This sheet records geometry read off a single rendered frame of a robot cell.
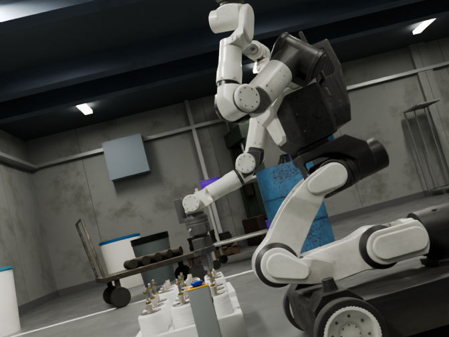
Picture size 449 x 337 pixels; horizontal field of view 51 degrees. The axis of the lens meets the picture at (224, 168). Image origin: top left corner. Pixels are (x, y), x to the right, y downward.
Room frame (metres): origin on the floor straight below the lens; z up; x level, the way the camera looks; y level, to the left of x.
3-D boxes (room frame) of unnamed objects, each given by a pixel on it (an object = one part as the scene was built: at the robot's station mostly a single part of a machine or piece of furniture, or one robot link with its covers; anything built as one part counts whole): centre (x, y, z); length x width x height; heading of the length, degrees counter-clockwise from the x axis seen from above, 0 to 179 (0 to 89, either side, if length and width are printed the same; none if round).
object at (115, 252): (6.55, 1.64, 0.33); 0.57 x 0.55 x 0.67; 94
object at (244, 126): (8.26, -0.42, 1.32); 0.86 x 0.69 x 2.65; 4
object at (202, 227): (1.86, 0.16, 0.45); 0.13 x 0.10 x 0.12; 161
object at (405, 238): (1.66, -0.47, 0.28); 0.21 x 0.20 x 0.13; 94
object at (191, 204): (1.85, 0.17, 0.57); 0.11 x 0.11 x 0.11; 1
